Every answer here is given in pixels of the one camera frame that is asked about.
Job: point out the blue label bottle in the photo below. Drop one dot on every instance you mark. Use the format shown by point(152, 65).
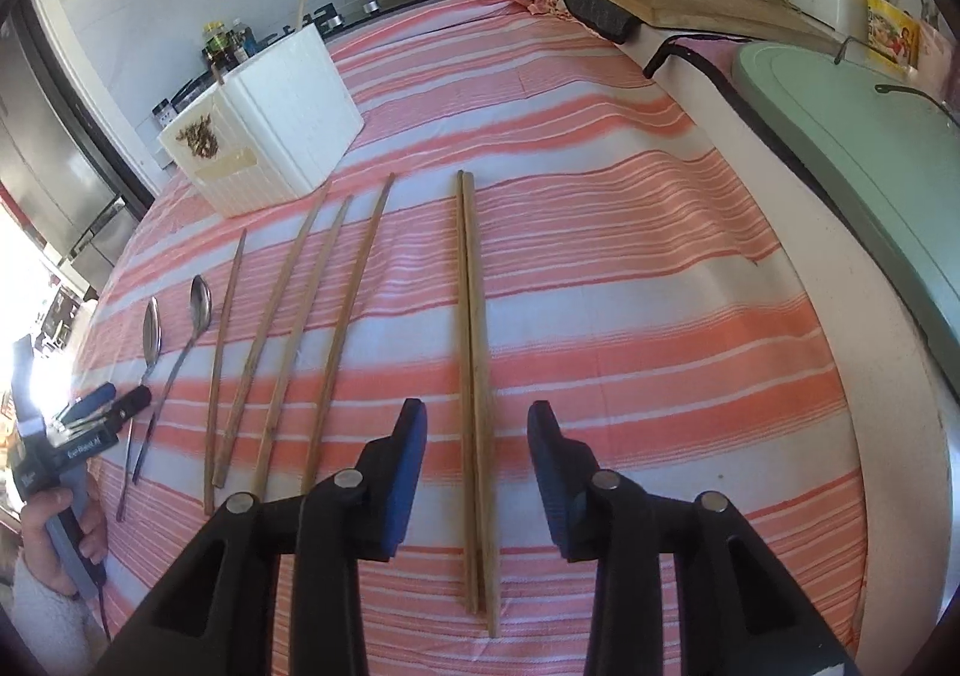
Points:
point(247, 40)

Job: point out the pink white striped cloth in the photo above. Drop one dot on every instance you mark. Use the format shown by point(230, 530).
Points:
point(600, 271)

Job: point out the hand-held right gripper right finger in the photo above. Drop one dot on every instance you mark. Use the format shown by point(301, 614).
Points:
point(551, 488)

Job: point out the light green board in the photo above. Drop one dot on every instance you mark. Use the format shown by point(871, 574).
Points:
point(862, 159)

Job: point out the person's left hand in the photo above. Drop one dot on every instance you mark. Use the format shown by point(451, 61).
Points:
point(41, 541)

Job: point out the clear seasoning box set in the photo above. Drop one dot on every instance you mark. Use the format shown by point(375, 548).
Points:
point(180, 97)

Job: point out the dark sauce bottle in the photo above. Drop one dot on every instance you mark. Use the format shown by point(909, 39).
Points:
point(236, 39)

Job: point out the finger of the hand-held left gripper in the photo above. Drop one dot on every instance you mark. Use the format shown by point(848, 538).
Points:
point(96, 398)
point(127, 402)

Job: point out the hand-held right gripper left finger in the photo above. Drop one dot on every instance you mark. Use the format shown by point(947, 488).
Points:
point(401, 488)

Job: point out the person's left forearm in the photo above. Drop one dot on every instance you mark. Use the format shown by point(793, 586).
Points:
point(45, 620)

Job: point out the wooden cutting board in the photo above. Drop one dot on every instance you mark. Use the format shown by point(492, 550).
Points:
point(712, 5)

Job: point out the metal spoon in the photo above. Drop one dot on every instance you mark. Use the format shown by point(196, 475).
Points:
point(199, 307)
point(152, 331)

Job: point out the stainless steel refrigerator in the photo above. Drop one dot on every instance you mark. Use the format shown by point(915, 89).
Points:
point(52, 151)

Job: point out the wooden chopstick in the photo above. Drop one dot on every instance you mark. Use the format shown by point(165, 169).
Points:
point(270, 338)
point(304, 346)
point(478, 383)
point(223, 376)
point(349, 323)
point(465, 383)

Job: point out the black oblong case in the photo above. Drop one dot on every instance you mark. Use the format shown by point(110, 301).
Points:
point(600, 12)

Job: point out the large sauce bottle green label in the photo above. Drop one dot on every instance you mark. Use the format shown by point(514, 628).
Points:
point(217, 42)

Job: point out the white ribbed utensil holder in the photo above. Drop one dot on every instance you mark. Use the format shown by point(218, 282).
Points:
point(285, 121)

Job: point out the yellow snack packet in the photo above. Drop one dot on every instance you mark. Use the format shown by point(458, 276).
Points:
point(892, 35)

